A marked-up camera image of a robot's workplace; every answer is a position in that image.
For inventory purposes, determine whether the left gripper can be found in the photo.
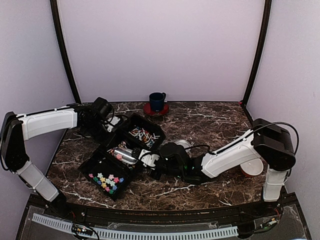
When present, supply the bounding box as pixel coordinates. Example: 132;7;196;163
83;119;118;148

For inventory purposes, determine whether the metal scoop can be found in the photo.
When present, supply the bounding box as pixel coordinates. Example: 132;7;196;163
113;147;138;165

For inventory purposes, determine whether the clear plastic cup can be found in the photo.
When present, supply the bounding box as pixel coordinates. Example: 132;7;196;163
174;139;192;158

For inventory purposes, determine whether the black three-compartment candy bin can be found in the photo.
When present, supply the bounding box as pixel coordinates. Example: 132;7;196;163
78;113;166;201

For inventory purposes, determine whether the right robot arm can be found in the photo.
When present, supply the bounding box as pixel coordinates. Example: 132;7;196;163
138;118;299;217

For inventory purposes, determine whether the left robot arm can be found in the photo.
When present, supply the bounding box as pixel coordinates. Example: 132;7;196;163
0;97;121;218

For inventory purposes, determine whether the red saucer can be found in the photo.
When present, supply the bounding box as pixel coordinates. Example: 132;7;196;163
143;102;170;118

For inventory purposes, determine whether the dark blue mug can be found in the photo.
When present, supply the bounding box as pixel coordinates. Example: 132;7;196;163
149;92;166;112

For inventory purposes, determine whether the orange white bowl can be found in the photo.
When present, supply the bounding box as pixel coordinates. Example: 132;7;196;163
240;158;264;177

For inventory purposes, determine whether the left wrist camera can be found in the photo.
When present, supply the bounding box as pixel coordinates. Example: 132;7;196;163
105;116;124;133

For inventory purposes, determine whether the white slotted cable duct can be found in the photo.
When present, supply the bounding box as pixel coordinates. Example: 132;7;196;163
31;213;239;240

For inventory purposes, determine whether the black front rail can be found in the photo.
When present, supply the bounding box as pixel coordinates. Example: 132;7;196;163
62;199;283;227

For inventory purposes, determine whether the left black frame post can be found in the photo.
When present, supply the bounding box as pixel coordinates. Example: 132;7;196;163
49;0;82;104

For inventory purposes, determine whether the black frame post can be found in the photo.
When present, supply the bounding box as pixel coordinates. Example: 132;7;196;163
241;0;272;108
49;0;82;104

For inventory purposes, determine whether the right black frame post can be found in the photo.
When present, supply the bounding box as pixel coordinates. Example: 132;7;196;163
241;0;272;108

